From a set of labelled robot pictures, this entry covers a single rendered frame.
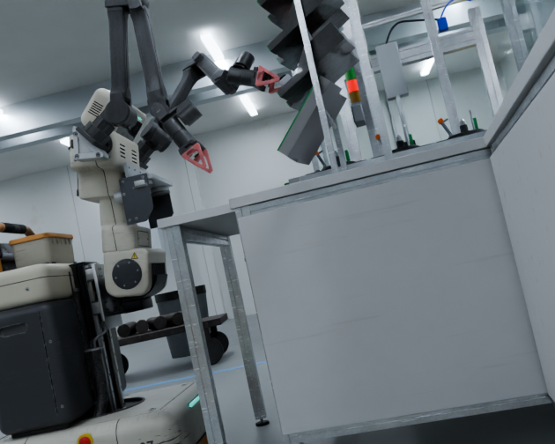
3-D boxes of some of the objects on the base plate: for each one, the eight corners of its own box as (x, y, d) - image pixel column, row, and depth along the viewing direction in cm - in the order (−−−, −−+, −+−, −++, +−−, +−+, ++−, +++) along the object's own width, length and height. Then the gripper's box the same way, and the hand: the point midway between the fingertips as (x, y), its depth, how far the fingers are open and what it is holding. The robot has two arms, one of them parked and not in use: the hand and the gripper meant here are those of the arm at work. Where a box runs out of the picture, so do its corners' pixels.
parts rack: (330, 182, 201) (277, -56, 207) (344, 192, 236) (299, -12, 243) (397, 166, 196) (340, -78, 203) (401, 179, 232) (352, -29, 238)
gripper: (249, 91, 230) (289, 96, 225) (233, 82, 217) (275, 87, 212) (253, 72, 230) (292, 77, 225) (237, 62, 217) (278, 67, 211)
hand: (282, 82), depth 219 cm, fingers open, 9 cm apart
